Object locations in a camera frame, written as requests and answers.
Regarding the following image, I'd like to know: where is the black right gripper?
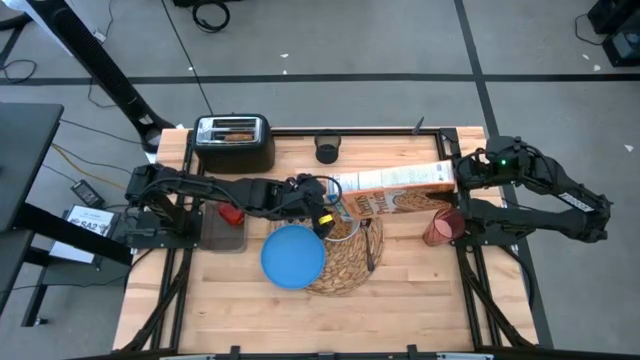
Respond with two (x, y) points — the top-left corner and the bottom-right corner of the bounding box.
(447, 149), (494, 201)

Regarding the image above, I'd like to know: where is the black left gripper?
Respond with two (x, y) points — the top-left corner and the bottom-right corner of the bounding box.
(279, 174), (337, 240)

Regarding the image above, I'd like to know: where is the blue plastic plate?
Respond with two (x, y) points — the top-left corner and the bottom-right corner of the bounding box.
(259, 224), (327, 291)

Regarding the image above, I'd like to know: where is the metal spoon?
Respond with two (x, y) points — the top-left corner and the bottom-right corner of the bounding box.
(359, 218), (376, 274)

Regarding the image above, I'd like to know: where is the red faceted plastic cup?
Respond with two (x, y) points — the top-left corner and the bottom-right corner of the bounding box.
(422, 207), (467, 248)

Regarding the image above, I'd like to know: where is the Cheerios Protein cereal box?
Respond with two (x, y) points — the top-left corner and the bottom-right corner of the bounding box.
(294, 159), (457, 222)

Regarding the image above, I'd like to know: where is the round woven straw placemat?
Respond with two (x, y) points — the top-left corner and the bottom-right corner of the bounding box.
(269, 212), (385, 297)

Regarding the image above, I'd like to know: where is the black cylindrical cup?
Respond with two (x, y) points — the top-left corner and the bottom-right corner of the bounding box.
(314, 129), (342, 165)

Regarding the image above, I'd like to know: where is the red round food item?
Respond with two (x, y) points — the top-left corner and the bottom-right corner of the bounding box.
(218, 202), (246, 227)

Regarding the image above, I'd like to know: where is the brown transparent plastic tray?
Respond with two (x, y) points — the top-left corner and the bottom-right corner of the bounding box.
(198, 199), (249, 253)

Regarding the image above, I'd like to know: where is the black two-slot toaster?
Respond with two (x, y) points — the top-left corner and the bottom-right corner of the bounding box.
(191, 113), (277, 175)

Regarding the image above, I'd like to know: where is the black equipment case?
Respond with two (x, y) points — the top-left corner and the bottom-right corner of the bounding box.
(587, 0), (640, 69)

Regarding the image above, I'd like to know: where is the white printed paper sheet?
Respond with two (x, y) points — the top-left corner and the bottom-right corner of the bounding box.
(48, 204), (116, 265)

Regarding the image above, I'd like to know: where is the black power adapter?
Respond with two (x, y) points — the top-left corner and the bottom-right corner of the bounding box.
(70, 179), (106, 209)

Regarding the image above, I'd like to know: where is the black desk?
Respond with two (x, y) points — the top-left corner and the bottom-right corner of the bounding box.
(0, 102), (134, 329)

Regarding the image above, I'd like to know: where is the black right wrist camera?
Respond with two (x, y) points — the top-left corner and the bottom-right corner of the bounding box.
(484, 135), (524, 169)

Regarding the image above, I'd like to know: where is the black aluminium table frame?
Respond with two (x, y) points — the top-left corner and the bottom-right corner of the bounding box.
(119, 126), (539, 360)

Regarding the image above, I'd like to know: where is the long black floor cable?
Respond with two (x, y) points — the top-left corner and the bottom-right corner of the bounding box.
(160, 0), (215, 116)

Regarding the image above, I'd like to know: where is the coiled black cable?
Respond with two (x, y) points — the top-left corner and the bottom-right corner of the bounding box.
(191, 0), (232, 34)

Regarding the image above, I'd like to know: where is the yellow floor cable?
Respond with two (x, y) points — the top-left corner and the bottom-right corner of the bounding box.
(49, 142), (147, 194)

